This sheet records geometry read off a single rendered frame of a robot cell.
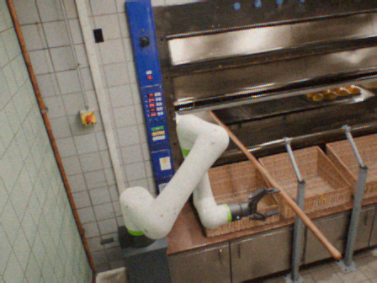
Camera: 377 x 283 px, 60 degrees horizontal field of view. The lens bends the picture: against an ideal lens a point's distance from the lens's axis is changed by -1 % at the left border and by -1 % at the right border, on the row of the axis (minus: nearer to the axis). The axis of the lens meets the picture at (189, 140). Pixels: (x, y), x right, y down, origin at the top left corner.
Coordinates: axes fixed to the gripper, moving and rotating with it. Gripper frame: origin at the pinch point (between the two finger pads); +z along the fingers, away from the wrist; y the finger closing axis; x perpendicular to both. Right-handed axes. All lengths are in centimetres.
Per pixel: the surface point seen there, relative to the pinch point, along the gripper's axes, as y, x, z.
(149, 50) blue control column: -64, -98, -42
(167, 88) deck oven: -36, -101, -33
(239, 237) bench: 63, -45, -4
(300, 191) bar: 31, -39, 39
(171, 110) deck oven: -19, -101, -32
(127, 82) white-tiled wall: -44, -101, -59
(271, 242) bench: 76, -45, 21
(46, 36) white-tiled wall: -81, -102, -103
